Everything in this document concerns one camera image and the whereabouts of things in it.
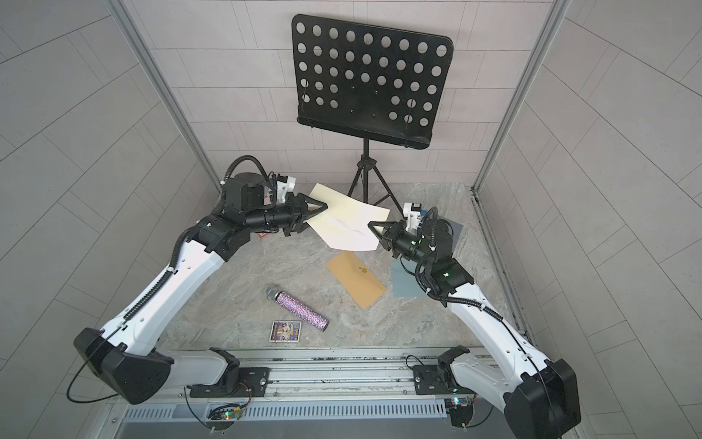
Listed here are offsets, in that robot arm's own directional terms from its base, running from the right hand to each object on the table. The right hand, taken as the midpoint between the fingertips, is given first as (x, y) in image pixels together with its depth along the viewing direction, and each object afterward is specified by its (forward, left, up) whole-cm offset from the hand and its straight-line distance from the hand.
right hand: (367, 227), depth 68 cm
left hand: (+1, +9, +6) cm, 11 cm away
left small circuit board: (-34, +39, -28) cm, 58 cm away
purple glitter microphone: (-9, +23, -26) cm, 36 cm away
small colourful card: (-15, +25, -28) cm, 40 cm away
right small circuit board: (-36, -20, -31) cm, 51 cm away
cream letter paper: (+1, +6, +1) cm, 6 cm away
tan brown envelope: (0, +3, -30) cm, 30 cm away
